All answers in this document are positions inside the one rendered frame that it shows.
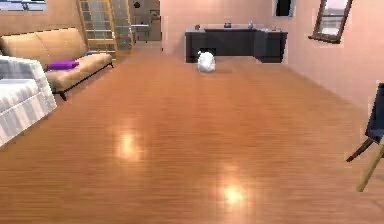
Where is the white armchair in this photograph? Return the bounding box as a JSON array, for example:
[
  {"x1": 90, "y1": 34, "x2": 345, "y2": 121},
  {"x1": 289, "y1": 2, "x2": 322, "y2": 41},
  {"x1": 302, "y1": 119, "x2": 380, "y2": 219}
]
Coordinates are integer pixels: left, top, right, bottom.
[{"x1": 0, "y1": 54, "x2": 58, "y2": 148}]

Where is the tan sofa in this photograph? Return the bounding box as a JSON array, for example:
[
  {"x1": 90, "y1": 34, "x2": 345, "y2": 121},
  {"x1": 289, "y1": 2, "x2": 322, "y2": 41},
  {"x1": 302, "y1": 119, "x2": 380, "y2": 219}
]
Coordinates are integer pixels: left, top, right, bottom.
[{"x1": 0, "y1": 27, "x2": 115, "y2": 102}]

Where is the white bin bag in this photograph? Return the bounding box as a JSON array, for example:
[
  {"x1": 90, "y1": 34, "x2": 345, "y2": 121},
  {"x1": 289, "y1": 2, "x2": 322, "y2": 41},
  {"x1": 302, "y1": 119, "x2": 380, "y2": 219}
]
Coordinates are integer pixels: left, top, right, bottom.
[{"x1": 197, "y1": 50, "x2": 217, "y2": 73}]

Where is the wooden shelf unit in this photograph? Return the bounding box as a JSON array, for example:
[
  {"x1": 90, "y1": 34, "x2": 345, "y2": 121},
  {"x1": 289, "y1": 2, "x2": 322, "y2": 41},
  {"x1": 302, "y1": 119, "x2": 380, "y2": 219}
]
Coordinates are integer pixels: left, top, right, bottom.
[{"x1": 77, "y1": 0, "x2": 136, "y2": 60}]

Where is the black desk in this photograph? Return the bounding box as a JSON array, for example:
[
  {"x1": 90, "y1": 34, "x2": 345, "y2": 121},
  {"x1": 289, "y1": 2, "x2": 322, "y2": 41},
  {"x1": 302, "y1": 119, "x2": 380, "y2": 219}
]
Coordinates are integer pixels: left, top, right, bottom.
[{"x1": 184, "y1": 27, "x2": 289, "y2": 64}]

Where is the white table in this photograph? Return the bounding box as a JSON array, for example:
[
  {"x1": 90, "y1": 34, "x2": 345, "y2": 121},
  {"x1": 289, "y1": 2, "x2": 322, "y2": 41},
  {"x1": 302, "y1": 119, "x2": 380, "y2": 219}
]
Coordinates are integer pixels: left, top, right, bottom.
[{"x1": 131, "y1": 23, "x2": 151, "y2": 44}]

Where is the wide window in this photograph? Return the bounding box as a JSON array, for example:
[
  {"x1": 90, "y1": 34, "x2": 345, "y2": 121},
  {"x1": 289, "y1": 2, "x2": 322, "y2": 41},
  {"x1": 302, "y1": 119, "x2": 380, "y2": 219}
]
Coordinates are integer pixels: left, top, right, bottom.
[{"x1": 0, "y1": 0, "x2": 48, "y2": 12}]

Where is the dark blue chair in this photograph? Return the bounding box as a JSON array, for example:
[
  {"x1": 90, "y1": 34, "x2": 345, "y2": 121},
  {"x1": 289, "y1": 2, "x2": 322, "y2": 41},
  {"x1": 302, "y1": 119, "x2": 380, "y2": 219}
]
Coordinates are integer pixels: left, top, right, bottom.
[{"x1": 345, "y1": 81, "x2": 384, "y2": 193}]

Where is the black wall picture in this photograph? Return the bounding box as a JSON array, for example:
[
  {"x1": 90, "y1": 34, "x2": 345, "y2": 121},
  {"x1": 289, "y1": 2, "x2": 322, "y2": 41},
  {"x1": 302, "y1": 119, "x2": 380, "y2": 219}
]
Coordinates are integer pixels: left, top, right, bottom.
[{"x1": 273, "y1": 0, "x2": 297, "y2": 18}]

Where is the purple cushion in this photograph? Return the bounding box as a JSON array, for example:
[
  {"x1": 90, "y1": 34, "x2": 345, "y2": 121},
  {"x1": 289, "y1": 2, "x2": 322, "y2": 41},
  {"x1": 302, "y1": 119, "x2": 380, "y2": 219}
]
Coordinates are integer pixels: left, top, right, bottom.
[{"x1": 46, "y1": 59, "x2": 80, "y2": 71}]

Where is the dark framed window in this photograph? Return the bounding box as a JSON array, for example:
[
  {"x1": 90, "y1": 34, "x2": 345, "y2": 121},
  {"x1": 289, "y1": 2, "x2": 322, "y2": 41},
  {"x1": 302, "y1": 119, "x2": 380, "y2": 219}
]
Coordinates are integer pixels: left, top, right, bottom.
[{"x1": 307, "y1": 0, "x2": 354, "y2": 45}]

